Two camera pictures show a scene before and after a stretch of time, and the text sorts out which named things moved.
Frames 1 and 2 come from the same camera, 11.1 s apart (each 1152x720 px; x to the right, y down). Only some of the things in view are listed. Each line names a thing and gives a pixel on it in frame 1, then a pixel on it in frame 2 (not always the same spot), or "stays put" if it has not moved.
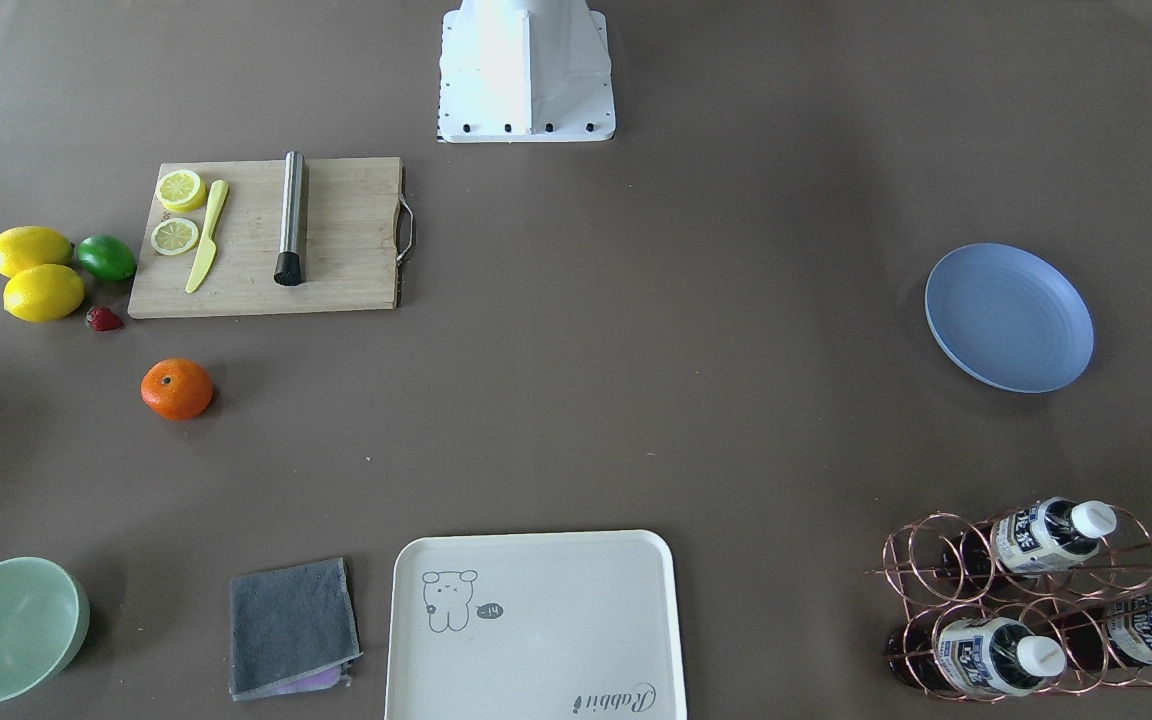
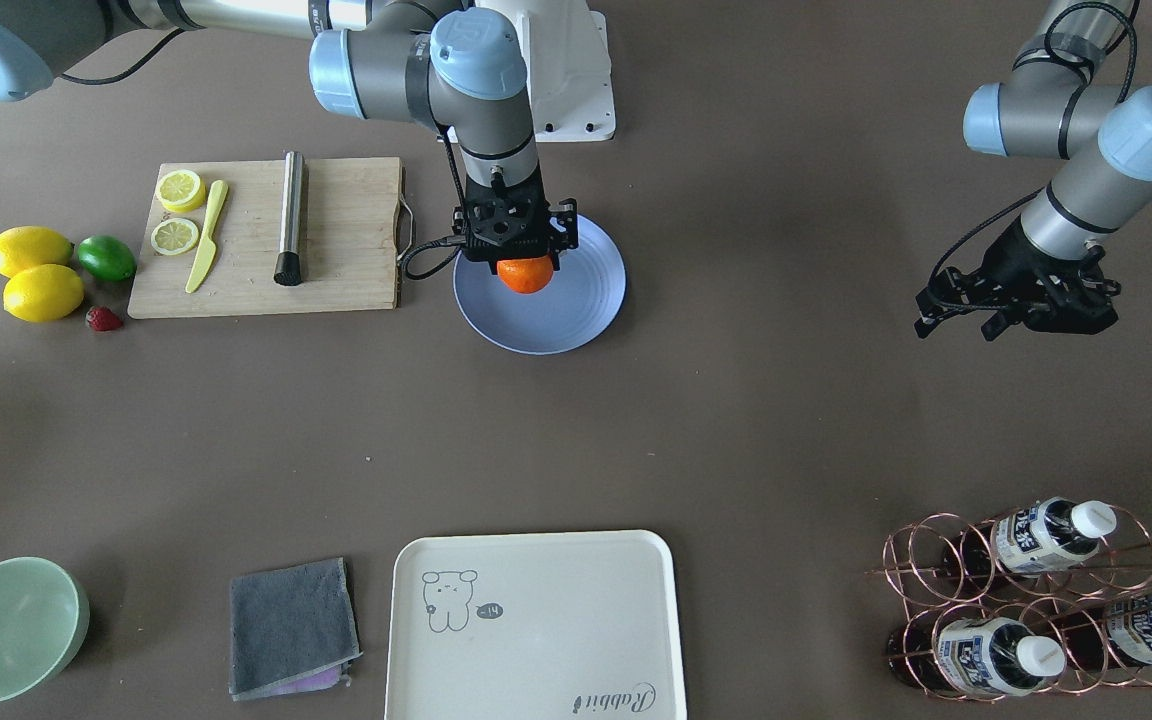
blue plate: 1011,318 to 577,304
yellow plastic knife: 209,247 stays put
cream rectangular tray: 534,626 stays put
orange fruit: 175,388 to 525,275
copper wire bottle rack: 1023,603 stays put
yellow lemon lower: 43,293 stays put
